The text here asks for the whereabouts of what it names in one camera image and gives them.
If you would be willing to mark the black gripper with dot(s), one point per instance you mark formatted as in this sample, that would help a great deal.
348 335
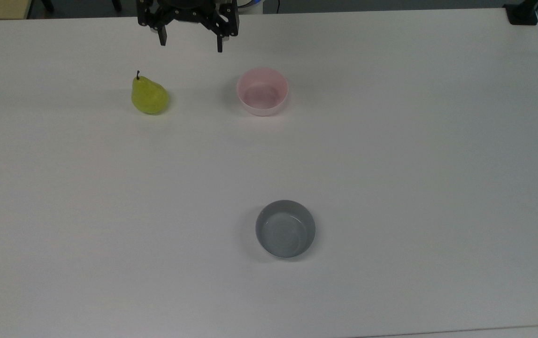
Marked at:
185 9

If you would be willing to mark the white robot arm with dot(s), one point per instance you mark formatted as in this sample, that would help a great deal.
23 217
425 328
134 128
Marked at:
250 5

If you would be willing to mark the green pear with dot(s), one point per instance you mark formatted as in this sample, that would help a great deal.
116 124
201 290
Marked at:
149 95

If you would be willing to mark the pink bowl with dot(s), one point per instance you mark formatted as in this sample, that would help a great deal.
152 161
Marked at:
262 91

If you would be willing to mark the grey bowl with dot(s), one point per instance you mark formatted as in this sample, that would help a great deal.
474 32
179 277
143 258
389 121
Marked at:
285 229

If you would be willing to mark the black chair leg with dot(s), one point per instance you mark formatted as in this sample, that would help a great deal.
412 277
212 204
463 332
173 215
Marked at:
116 4
48 4

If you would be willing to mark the black table clamp mount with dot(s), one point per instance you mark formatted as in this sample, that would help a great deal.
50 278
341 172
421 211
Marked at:
522 13

